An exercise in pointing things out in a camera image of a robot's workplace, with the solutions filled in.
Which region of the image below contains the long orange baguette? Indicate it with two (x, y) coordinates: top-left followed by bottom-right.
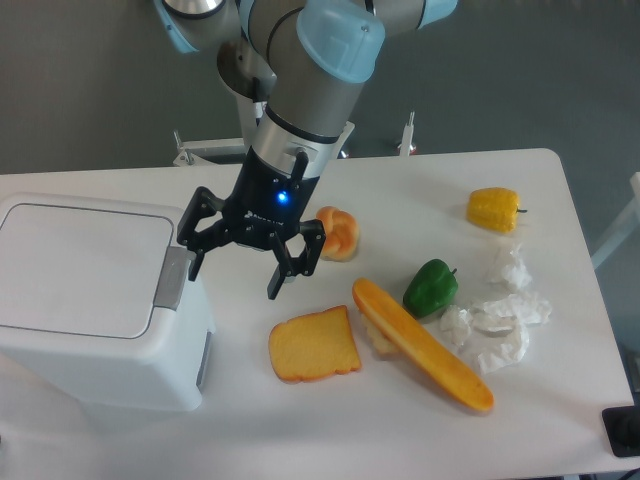
(352, 278), (494, 412)

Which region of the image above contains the crumpled white paper large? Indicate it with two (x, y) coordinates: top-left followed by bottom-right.
(460, 291), (552, 375)

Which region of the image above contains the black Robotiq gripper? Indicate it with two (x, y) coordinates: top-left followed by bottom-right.
(177, 150), (326, 300)

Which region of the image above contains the crumpled white paper upper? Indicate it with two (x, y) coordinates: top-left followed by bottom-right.
(485, 242), (532, 293)

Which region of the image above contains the yellow bell pepper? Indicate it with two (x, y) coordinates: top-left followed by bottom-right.
(466, 187), (527, 233)

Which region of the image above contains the white frame at right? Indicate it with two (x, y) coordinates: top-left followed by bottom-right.
(591, 172), (639, 270)

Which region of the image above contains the white plastic trash can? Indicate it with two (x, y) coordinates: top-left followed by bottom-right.
(1, 193), (215, 412)

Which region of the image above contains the small crumpled paper ball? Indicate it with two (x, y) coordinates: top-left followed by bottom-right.
(440, 305), (472, 347)

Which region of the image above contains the green bell pepper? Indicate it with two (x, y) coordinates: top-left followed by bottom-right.
(403, 259), (458, 318)

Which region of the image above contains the toast bread slice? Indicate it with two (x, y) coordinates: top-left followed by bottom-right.
(268, 305), (362, 383)

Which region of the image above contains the small bread piece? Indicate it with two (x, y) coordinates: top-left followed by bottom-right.
(360, 313), (400, 360)

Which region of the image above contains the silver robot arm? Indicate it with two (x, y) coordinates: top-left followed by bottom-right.
(177, 1), (456, 298)

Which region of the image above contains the black device at edge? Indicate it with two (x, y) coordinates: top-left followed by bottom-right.
(602, 406), (639, 458)

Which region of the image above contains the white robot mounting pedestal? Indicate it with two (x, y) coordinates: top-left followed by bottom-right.
(172, 39), (419, 168)

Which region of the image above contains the knotted bread roll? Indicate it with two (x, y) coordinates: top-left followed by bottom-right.
(316, 206), (360, 261)

